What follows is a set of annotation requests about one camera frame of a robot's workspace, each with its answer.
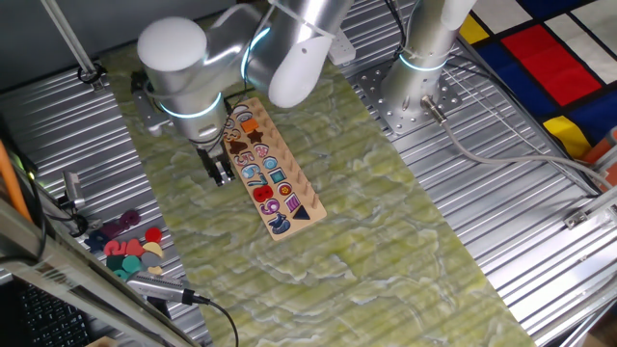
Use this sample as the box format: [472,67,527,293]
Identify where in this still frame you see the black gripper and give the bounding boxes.
[194,139,238,188]

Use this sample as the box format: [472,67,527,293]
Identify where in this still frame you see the wooden shape puzzle board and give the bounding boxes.
[222,98,328,242]

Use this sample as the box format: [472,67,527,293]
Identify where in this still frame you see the red number eight piece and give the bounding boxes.
[252,184,275,203]

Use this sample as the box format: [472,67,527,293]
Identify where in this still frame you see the purple number nine piece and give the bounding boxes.
[119,208,142,230]

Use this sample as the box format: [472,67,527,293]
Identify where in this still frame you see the red heart piece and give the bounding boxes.
[124,238,146,258]

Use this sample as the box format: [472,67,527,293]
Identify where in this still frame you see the purple square piece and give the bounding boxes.
[99,221,124,240]

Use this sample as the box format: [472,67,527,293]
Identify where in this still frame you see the teal octagon piece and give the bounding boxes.
[121,254,144,275]

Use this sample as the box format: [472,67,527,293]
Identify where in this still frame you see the dark blue number zero piece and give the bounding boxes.
[84,229,111,254]

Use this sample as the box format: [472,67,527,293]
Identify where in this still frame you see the green marble pattern mat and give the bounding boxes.
[98,33,539,347]

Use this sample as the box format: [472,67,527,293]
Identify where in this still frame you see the white power strip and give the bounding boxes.
[327,27,357,67]

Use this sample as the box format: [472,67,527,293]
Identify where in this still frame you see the aluminium pole with clamp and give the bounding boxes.
[40,0,106,93]

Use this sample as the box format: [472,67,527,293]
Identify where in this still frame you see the orange tube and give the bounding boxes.
[0,139,33,224]

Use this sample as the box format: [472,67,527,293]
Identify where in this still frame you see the black keyboard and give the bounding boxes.
[16,281,95,347]

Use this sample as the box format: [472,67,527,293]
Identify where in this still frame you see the colour block patterned rug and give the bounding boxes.
[457,0,617,160]

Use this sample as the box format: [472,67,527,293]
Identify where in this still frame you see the silver finned depth camera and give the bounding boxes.
[125,271,212,307]

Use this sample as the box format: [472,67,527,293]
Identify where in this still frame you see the black camera cable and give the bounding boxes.
[192,294,241,347]

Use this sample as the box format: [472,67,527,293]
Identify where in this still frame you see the small silver camera on mount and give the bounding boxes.
[61,171,87,211]

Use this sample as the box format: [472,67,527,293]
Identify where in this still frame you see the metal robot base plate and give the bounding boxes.
[350,60,464,137]

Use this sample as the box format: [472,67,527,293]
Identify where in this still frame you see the silver metal frame bar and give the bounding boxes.
[0,200,199,347]

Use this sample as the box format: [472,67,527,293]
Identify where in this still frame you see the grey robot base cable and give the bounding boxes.
[419,94,617,192]

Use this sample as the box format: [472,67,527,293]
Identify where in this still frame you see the metal corner bracket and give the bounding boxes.
[562,196,617,231]

